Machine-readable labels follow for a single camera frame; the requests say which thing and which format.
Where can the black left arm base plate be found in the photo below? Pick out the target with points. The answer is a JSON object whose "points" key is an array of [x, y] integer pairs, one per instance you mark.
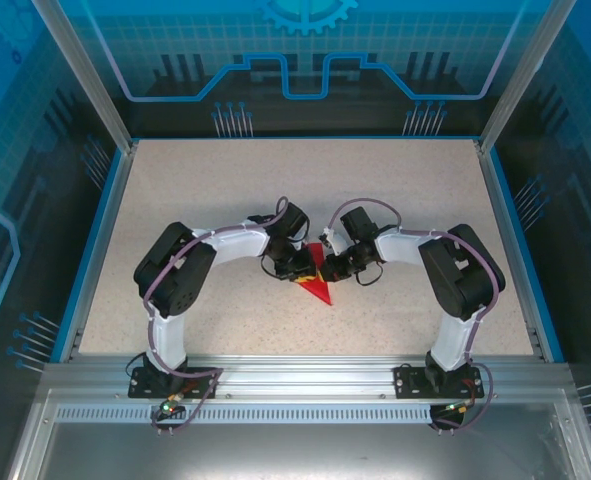
{"points": [[147, 386]]}

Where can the red square paper sheet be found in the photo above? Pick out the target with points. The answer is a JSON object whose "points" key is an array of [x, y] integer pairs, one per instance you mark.
{"points": [[320, 292]]}

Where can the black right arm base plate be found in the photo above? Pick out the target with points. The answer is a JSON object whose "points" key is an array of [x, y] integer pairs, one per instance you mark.
{"points": [[412, 382]]}

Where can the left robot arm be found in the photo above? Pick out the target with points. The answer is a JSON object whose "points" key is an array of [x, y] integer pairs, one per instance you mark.
{"points": [[175, 270]]}

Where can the aluminium frame post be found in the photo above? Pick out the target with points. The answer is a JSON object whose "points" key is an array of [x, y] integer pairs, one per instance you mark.
{"points": [[94, 85], [519, 85]]}

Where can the aluminium mounting rail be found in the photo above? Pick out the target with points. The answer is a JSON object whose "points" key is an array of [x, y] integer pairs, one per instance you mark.
{"points": [[305, 375]]}

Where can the grey metal sheet panel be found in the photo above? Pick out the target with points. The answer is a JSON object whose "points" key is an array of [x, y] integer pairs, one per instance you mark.
{"points": [[295, 450]]}

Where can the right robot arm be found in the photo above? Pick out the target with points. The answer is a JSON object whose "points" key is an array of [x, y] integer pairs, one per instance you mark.
{"points": [[465, 272]]}

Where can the aluminium side rail blue trim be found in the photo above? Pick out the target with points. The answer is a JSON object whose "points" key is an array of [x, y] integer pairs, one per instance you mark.
{"points": [[102, 250], [511, 250]]}

